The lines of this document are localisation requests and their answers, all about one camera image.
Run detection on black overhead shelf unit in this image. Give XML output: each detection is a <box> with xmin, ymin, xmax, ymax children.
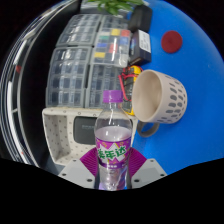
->
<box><xmin>0</xmin><ymin>6</ymin><xmax>46</xmax><ymax>165</ymax></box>

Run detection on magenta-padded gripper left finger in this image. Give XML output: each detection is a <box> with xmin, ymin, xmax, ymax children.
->
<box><xmin>58</xmin><ymin>148</ymin><xmax>100</xmax><ymax>190</ymax></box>

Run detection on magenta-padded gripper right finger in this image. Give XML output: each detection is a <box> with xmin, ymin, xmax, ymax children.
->
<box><xmin>128</xmin><ymin>148</ymin><xmax>168</xmax><ymax>190</ymax></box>

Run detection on flat round red coaster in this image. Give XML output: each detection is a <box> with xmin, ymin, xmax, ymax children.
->
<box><xmin>160</xmin><ymin>30</ymin><xmax>184</xmax><ymax>55</ymax></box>

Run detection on green leafy potted plant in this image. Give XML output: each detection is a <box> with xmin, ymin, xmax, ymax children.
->
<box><xmin>95</xmin><ymin>0</ymin><xmax>145</xmax><ymax>16</ymax></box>

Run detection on red multimeter test leads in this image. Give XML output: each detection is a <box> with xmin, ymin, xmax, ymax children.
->
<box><xmin>117</xmin><ymin>65</ymin><xmax>144</xmax><ymax>102</ymax></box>

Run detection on clear purple-capped drink bottle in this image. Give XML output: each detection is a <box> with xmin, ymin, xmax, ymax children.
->
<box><xmin>94</xmin><ymin>89</ymin><xmax>133</xmax><ymax>192</ymax></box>

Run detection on yellow multimeter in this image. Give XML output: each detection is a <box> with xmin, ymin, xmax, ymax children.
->
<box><xmin>119</xmin><ymin>64</ymin><xmax>145</xmax><ymax>117</ymax></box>

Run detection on dark grey zip case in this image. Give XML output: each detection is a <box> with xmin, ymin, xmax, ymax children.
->
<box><xmin>72</xmin><ymin>115</ymin><xmax>101</xmax><ymax>146</ymax></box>

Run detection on beige mug with grey dashes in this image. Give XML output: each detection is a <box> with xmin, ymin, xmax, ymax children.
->
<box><xmin>132</xmin><ymin>69</ymin><xmax>189</xmax><ymax>139</ymax></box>

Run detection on black rectangular case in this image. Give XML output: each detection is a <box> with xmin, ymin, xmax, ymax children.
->
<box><xmin>127</xmin><ymin>3</ymin><xmax>154</xmax><ymax>33</ymax></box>

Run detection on grey small-parts drawer cabinet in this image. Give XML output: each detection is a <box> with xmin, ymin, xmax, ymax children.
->
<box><xmin>85</xmin><ymin>63</ymin><xmax>130</xmax><ymax>110</ymax></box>
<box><xmin>99</xmin><ymin>14</ymin><xmax>132</xmax><ymax>32</ymax></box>
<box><xmin>45</xmin><ymin>46</ymin><xmax>93</xmax><ymax>108</ymax></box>
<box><xmin>55</xmin><ymin>13</ymin><xmax>103</xmax><ymax>48</ymax></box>

